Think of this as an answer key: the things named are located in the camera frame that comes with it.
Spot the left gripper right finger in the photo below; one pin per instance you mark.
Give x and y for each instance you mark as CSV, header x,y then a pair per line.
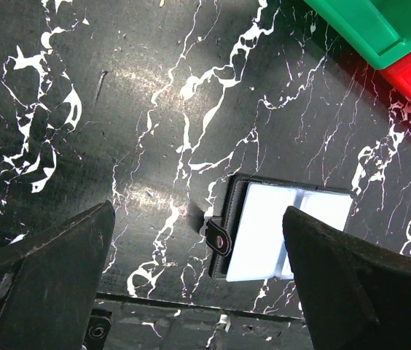
x,y
354,294

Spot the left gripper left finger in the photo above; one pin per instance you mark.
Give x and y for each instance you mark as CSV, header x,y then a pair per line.
x,y
48,282

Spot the green plastic bin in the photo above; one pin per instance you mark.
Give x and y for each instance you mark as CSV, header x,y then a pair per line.
x,y
379,31

